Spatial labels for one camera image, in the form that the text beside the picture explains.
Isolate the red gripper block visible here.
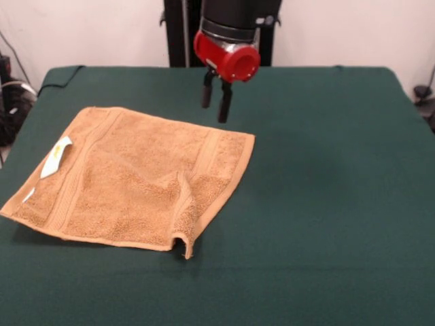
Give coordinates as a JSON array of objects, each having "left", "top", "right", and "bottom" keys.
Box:
[{"left": 193, "top": 29, "right": 262, "bottom": 124}]

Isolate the tan terry towel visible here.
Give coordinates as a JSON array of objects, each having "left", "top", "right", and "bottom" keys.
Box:
[{"left": 0, "top": 106, "right": 256, "bottom": 260}]

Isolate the dark green table cloth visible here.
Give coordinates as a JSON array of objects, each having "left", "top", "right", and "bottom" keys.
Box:
[{"left": 0, "top": 65, "right": 435, "bottom": 326}]

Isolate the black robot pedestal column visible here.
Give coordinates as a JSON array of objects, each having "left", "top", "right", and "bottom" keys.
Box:
[{"left": 159, "top": 0, "right": 283, "bottom": 68}]

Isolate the black cable heap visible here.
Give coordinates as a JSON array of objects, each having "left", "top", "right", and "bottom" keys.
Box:
[{"left": 0, "top": 79, "right": 38, "bottom": 147}]

